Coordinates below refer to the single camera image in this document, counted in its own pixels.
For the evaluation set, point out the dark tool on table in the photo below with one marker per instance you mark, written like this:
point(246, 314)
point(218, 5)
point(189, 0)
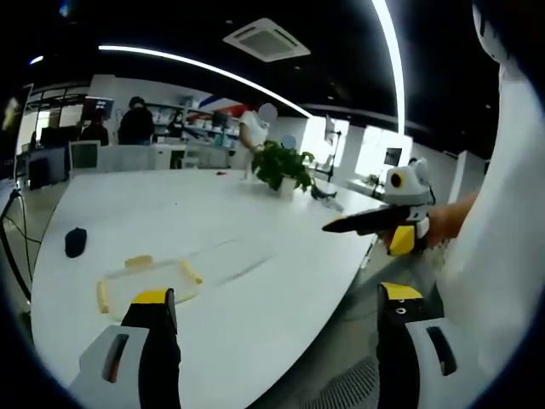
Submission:
point(323, 194)

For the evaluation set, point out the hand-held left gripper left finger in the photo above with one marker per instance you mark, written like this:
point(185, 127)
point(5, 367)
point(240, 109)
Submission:
point(127, 358)

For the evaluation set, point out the ceiling air conditioner vent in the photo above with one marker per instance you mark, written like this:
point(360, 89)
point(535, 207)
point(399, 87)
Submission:
point(266, 39)

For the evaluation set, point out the long ceiling light strip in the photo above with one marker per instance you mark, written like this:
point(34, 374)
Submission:
point(204, 66)

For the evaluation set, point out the clear plastic food container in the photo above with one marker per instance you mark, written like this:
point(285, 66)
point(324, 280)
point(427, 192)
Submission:
point(149, 281)

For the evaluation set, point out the curved ceiling light strip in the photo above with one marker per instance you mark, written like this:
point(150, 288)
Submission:
point(394, 59)

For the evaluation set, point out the dark wall screen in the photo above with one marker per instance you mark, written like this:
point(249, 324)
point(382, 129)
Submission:
point(99, 108)

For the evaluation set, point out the black desk equipment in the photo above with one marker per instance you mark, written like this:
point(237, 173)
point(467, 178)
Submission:
point(42, 162)

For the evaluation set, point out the background storage shelves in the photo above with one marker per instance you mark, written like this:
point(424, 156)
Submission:
point(208, 123)

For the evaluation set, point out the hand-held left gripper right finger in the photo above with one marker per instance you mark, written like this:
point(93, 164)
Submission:
point(398, 358)

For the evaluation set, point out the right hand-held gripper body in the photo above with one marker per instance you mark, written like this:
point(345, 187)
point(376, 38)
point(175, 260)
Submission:
point(411, 187)

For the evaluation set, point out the green potted plant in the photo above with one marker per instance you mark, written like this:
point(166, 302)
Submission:
point(283, 166)

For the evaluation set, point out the small black object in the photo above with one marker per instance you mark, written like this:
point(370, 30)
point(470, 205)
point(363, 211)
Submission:
point(75, 243)

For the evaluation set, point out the person's masked head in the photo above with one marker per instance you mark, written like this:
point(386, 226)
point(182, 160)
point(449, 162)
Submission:
point(489, 30)

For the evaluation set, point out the person's right hand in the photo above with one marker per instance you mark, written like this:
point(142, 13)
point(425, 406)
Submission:
point(438, 230)

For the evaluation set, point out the white low cabinets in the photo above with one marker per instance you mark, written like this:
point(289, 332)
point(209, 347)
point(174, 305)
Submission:
point(187, 155)

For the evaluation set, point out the person's white shirt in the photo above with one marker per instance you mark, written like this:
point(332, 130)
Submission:
point(502, 255)

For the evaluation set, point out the computer monitor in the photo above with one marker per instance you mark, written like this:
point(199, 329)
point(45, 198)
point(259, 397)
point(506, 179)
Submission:
point(393, 156)

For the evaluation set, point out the white chair back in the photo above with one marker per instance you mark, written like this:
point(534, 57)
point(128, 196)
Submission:
point(84, 155)

